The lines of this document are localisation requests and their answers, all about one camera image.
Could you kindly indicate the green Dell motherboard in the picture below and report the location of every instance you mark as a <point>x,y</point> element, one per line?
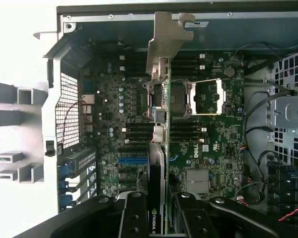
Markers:
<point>213,138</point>

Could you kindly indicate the blue expansion slot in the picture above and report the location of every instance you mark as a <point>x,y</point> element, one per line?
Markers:
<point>131,160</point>

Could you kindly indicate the black expansion slot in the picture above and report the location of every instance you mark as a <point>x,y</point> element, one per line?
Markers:
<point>132,149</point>

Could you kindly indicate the metal socket cover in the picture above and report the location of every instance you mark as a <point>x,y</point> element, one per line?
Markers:
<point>208,96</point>

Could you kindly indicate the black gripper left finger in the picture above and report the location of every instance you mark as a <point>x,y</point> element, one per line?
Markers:
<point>134,218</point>

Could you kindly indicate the grey chipset heatsink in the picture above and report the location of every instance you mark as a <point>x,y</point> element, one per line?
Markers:
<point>197,181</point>

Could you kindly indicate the perforated metal drive cage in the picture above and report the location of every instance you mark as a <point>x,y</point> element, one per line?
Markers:
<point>288,116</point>

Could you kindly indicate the coin cell battery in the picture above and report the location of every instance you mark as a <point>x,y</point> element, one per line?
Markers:
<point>229,72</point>

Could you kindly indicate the open black PC case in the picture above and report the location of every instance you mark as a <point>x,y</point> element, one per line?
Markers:
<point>139,32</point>

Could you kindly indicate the grey plastic parts rack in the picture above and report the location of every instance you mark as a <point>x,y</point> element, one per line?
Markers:
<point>24,96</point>

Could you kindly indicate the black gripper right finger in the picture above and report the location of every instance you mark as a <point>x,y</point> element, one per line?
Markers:
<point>193,218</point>

